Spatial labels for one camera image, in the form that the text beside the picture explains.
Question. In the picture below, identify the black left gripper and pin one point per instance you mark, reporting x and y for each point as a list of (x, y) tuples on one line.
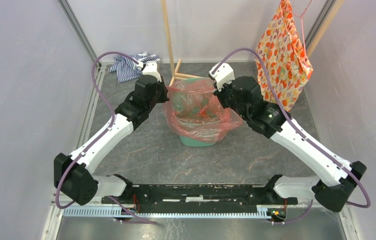
[(164, 90)]

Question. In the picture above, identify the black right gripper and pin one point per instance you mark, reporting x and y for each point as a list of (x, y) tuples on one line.
[(220, 94)]

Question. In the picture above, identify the green plastic trash bin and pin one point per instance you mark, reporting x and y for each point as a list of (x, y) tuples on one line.
[(197, 140)]

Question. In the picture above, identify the red plastic trash bag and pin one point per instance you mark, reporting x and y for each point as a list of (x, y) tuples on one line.
[(201, 112)]

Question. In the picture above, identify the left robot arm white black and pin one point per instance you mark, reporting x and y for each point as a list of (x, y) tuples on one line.
[(73, 173)]

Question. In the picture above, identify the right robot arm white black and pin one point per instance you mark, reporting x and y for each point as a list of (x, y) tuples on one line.
[(335, 178)]

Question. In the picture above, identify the blue white striped cloth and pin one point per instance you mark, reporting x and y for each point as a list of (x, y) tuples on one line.
[(125, 68)]

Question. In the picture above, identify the floral orange cloth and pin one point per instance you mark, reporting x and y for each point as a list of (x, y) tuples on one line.
[(284, 56)]

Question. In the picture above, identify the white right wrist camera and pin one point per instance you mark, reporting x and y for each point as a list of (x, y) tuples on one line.
[(224, 74)]

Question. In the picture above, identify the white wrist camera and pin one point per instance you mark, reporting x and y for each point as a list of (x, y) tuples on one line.
[(149, 68), (224, 74)]

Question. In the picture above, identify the wooden rack frame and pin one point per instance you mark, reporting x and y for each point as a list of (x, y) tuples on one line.
[(205, 31)]

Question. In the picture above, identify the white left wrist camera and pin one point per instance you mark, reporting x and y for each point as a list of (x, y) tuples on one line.
[(149, 68)]

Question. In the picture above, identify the pink wire hanger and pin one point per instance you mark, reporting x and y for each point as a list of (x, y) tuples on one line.
[(301, 17)]

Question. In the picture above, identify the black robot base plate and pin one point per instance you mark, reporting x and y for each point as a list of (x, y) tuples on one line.
[(201, 198)]

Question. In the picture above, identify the left aluminium corner post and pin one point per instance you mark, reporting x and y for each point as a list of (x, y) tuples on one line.
[(68, 11)]

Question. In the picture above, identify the aluminium corner post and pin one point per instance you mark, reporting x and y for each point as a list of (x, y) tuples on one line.
[(319, 26), (68, 11)]

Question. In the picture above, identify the right aluminium corner post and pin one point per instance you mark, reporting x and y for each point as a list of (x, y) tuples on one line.
[(319, 26)]

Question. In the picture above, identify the slotted cable duct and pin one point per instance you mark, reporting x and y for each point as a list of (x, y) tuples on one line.
[(115, 211)]

